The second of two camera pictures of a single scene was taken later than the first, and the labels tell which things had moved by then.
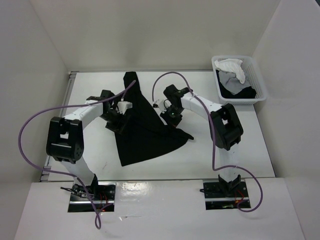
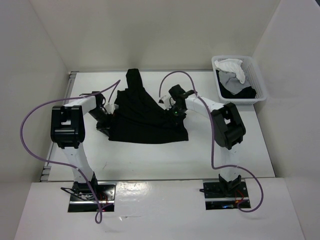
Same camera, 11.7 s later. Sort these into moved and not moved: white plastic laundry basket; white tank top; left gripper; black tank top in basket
Moved: left gripper
Not moved: white tank top; black tank top in basket; white plastic laundry basket
